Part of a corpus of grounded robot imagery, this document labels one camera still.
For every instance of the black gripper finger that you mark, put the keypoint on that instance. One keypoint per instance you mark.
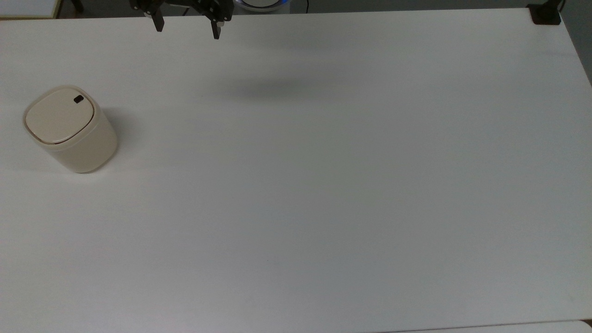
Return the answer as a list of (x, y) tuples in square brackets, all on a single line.
[(216, 28), (158, 22)]

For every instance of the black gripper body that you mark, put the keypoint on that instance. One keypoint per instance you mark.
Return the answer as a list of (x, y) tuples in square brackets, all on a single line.
[(185, 3)]

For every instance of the beige trash bin with lid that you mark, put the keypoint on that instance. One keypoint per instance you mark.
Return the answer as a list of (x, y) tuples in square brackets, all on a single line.
[(69, 132)]

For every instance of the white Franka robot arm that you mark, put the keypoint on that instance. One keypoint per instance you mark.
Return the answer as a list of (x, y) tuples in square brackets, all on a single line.
[(261, 3)]

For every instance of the wood-edged white desk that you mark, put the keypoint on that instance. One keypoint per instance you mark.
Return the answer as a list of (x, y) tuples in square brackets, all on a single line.
[(27, 8)]

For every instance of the white adjacent table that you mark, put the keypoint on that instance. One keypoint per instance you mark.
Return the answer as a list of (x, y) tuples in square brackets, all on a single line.
[(508, 327)]

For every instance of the black camera stand pole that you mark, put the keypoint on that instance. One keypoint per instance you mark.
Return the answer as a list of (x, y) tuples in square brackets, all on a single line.
[(77, 4)]

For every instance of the black camera stand clamp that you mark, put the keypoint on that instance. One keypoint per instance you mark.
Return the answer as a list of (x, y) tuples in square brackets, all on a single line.
[(545, 14)]

